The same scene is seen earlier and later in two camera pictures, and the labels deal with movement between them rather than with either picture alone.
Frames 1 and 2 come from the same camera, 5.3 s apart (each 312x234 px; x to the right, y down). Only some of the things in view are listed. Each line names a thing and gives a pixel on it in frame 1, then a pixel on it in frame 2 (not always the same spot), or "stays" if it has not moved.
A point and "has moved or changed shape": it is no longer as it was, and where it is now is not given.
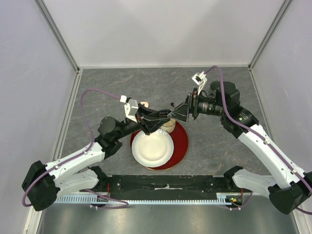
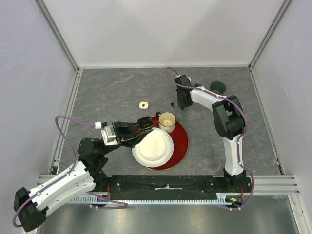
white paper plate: x=154 y=150 stays
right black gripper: x=189 y=106 -> x=181 y=104
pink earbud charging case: x=146 y=104 stays
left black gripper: x=149 y=119 -> x=125 y=134
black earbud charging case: x=164 y=112 has moved or changed shape
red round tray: x=180 y=139 stays
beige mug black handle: x=169 y=126 stays
